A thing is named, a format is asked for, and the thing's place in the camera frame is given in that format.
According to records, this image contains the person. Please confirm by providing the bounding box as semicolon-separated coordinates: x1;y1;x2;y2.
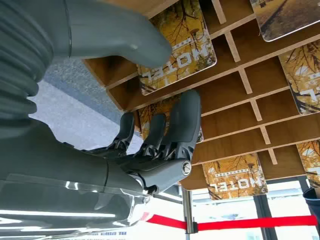
303;187;320;237

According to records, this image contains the dark window frame bar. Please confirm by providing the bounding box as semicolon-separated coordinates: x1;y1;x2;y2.
253;194;279;240

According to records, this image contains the wooden card organizer tray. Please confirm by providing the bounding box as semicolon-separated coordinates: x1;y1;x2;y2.
82;0;320;192

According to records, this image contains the red barrier belt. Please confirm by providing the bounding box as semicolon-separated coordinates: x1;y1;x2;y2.
196;214;319;232
146;213;188;231

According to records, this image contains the chrome stanchion post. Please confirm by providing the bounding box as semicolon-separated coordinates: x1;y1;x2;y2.
181;187;198;240

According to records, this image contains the dark grey floor rug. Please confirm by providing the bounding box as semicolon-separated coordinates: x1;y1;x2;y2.
42;57;124;126

